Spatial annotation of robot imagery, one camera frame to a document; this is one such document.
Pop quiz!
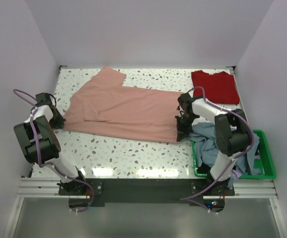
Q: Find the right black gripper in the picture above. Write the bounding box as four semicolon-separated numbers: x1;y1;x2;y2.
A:
175;113;197;142

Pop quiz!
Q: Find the pink t shirt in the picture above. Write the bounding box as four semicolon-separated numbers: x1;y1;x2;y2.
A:
64;66;180;143

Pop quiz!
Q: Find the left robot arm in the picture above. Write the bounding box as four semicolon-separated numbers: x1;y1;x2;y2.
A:
13;89;93;196

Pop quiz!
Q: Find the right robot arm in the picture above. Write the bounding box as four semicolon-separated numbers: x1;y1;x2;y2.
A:
175;93;255;195

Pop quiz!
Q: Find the blue grey t shirt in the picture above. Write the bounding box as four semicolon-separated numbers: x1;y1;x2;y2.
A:
189;122;263;176

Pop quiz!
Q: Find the folded red t shirt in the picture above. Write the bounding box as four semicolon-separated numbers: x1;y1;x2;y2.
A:
191;70;240;105

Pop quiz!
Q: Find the black garment in bin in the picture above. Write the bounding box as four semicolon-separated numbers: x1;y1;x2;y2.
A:
197;163;211;174

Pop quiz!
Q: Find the lavender garment in bin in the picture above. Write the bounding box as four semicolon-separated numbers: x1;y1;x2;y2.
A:
231;170;242;179

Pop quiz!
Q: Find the green plastic bin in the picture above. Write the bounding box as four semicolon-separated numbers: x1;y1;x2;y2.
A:
192;130;276;180

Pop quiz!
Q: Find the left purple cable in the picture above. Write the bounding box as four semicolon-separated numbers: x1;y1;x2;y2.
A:
13;89;96;213

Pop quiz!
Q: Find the aluminium frame rail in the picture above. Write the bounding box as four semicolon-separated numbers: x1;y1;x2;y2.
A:
3;178;287;238

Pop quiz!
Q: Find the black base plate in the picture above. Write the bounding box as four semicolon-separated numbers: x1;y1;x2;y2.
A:
57;178;235;212

